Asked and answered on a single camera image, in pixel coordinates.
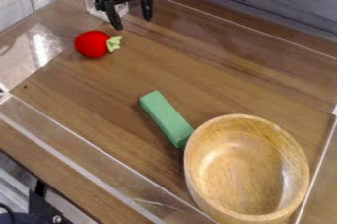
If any wooden bowl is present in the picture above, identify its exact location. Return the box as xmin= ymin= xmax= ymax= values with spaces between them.
xmin=184 ymin=114 xmax=309 ymax=224

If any red plush strawberry toy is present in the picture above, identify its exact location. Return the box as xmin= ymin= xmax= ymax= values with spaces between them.
xmin=73 ymin=30 xmax=123 ymax=58

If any black clamp mount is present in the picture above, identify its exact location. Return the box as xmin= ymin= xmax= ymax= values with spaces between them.
xmin=28 ymin=181 xmax=73 ymax=224

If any clear acrylic barrier wall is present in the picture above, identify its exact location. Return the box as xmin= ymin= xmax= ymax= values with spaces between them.
xmin=0 ymin=0 xmax=337 ymax=224

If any black cable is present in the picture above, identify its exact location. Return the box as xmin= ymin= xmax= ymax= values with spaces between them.
xmin=0 ymin=202 xmax=15 ymax=224

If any clear acrylic corner bracket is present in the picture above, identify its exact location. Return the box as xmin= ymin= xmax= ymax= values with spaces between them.
xmin=84 ymin=0 xmax=129 ymax=22

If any green rectangular block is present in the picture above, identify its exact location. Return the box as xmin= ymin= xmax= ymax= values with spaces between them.
xmin=140 ymin=91 xmax=193 ymax=148

